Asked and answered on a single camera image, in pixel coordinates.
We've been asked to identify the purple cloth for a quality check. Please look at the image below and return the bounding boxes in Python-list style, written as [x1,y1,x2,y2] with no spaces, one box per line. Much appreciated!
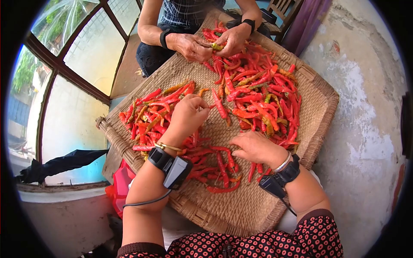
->
[280,0,333,57]

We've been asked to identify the red plastic bag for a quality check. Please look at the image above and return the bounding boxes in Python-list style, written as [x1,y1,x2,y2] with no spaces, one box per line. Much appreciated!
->
[105,159,137,220]

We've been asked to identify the person's right hand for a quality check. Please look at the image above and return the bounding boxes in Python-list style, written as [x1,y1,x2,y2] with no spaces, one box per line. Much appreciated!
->
[229,131,290,170]

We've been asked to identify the wooden chair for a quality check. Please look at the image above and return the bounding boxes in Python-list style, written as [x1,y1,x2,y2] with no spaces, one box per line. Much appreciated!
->
[258,0,304,45]

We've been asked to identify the single red chili pepper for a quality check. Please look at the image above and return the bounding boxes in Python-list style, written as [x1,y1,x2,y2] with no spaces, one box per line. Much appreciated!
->
[209,88,232,127]

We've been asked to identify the person's left hand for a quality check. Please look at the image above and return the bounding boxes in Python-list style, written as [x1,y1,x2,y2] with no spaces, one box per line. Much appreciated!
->
[160,94,211,150]

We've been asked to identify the square woven straw tray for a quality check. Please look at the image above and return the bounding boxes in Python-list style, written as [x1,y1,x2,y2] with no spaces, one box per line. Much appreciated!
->
[95,8,340,238]

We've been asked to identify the large pile of chili peppers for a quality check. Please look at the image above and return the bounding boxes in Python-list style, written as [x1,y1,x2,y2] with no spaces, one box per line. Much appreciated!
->
[201,21,303,152]

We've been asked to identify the person's left thumb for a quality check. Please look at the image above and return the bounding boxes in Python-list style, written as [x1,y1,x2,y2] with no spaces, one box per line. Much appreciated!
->
[191,108,211,126]

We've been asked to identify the black folded umbrella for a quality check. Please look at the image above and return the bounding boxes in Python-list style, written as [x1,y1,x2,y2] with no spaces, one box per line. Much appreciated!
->
[19,149,109,185]

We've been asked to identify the brown framed window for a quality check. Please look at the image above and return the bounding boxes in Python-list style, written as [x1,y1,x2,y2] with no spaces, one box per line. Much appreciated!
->
[6,0,144,191]

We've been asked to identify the small pile of chili peppers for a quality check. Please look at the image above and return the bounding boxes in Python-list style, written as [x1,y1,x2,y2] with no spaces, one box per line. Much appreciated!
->
[119,81,243,194]

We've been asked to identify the person's right fingers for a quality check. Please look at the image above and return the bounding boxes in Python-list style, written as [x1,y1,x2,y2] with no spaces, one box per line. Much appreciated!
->
[229,132,250,147]

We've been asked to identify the person's body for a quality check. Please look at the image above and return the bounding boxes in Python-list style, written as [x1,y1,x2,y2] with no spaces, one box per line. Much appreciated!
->
[117,209,344,258]

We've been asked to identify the person's legs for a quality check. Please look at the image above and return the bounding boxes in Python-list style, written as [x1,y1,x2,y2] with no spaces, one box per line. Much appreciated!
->
[128,170,323,250]

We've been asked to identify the person's left fingers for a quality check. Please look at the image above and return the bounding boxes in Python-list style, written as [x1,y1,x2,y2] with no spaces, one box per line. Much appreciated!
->
[181,94,210,109]

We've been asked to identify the black wrist band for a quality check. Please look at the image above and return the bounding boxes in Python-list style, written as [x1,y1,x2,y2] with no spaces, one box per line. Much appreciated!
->
[147,147,194,191]
[258,154,301,199]

